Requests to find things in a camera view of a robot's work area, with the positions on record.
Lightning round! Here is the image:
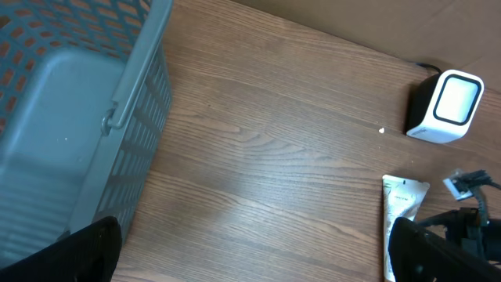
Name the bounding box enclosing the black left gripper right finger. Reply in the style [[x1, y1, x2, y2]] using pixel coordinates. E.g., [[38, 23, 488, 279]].
[[388, 217, 500, 282]]

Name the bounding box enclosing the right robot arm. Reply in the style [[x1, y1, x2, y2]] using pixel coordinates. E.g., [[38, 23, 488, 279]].
[[418, 208, 500, 263]]

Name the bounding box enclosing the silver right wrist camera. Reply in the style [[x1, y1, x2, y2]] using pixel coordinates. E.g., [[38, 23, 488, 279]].
[[443, 168, 474, 201]]

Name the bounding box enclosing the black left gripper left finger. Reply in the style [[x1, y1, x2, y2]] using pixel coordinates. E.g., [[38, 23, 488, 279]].
[[1, 216, 122, 282]]

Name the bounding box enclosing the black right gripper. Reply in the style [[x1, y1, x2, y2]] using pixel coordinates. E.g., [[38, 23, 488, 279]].
[[418, 208, 488, 259]]

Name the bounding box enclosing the black scanner cable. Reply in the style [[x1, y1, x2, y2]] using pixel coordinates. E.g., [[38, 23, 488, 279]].
[[413, 61, 442, 75]]

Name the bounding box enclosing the white barcode scanner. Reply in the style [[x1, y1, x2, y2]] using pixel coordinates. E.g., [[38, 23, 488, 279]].
[[405, 70, 485, 144]]

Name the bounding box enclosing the gray plastic shopping basket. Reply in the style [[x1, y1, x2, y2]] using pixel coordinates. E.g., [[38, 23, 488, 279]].
[[1, 0, 172, 267]]

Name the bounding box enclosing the white tube with gold cap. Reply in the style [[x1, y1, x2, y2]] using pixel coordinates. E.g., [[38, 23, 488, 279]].
[[382, 175, 430, 281]]

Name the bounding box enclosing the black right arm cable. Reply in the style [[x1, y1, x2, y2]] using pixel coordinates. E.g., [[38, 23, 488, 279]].
[[460, 169, 501, 226]]

